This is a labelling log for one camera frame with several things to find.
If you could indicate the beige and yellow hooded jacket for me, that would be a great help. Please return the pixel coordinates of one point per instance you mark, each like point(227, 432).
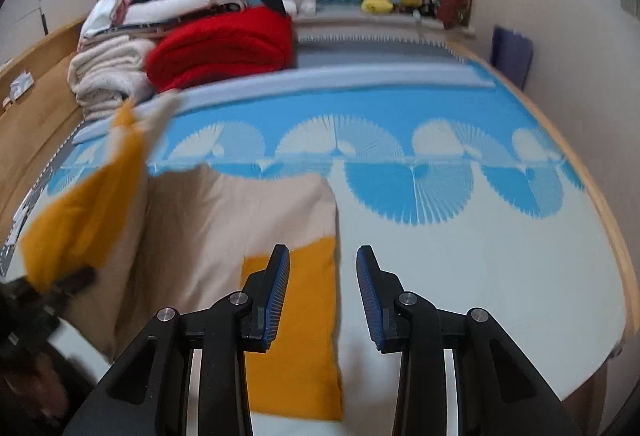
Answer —
point(210, 226)

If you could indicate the white window sill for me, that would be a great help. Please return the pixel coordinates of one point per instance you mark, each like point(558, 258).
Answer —
point(350, 18)

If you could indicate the person's left hand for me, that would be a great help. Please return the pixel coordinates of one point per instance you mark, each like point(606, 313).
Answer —
point(35, 388)

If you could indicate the wooden bed frame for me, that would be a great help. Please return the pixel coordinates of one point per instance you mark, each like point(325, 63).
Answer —
point(30, 140)

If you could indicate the blue patterned bed sheet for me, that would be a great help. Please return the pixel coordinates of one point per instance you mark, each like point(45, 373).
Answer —
point(450, 266)

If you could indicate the red folded blanket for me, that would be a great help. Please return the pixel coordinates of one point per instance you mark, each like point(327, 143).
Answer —
point(225, 45)

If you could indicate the white folded blanket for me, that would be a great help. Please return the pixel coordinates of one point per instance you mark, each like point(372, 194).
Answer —
point(107, 75)

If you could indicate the stack of folded white clothes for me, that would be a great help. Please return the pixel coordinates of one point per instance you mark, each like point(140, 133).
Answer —
point(165, 8)

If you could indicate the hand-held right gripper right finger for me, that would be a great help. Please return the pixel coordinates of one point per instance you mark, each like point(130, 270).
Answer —
point(367, 297)

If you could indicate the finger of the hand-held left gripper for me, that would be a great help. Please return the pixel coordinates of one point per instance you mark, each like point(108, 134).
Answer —
point(75, 282)

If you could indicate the purple box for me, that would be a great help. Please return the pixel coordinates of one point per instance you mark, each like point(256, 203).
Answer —
point(511, 55)

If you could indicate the light blue long bolster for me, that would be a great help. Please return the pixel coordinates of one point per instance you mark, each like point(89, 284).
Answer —
point(320, 83)

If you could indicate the wall switch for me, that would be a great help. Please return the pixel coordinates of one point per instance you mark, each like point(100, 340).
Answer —
point(630, 1)

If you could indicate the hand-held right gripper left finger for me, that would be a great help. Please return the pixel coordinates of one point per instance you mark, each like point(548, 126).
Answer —
point(279, 297)

